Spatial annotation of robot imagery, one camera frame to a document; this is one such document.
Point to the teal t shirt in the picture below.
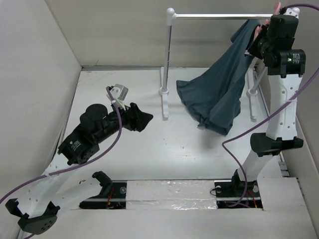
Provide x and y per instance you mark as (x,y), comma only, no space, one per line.
(213,98)

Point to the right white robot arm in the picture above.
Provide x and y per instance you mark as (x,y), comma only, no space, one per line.
(285,69)

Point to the pink plastic hanger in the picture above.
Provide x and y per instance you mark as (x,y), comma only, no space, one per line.
(258,29)

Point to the white metal clothes rack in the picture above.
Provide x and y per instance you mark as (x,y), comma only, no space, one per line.
(253,82)

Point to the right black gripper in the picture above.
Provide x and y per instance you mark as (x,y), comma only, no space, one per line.
(254,48)

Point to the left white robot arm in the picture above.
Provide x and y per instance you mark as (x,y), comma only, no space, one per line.
(39,208)

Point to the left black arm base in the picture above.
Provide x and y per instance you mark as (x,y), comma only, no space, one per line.
(111,197)

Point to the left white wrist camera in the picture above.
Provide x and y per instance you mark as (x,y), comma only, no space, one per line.
(117,94)

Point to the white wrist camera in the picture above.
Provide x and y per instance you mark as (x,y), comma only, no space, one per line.
(292,11)
(117,94)

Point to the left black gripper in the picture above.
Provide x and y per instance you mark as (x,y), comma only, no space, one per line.
(136,119)

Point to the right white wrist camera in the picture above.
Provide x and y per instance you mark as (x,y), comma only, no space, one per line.
(292,11)

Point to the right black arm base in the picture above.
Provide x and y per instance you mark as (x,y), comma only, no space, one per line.
(228,193)

